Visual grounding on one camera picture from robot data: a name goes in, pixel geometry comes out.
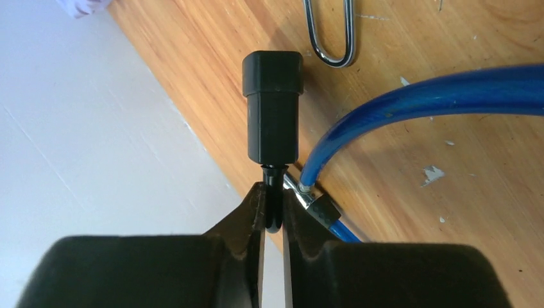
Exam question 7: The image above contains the brass padlock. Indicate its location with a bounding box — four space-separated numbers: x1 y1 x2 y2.
302 0 357 69

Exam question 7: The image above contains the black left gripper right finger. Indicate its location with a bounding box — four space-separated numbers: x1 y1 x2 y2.
283 190 511 307

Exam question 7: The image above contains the crumpled light blue cloth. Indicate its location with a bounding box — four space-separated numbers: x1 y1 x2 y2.
55 0 112 19

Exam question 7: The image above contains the blue cable lock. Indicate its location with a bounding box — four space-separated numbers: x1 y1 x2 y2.
282 64 544 244

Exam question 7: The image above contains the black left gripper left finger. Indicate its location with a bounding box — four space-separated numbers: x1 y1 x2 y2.
17 182 266 307

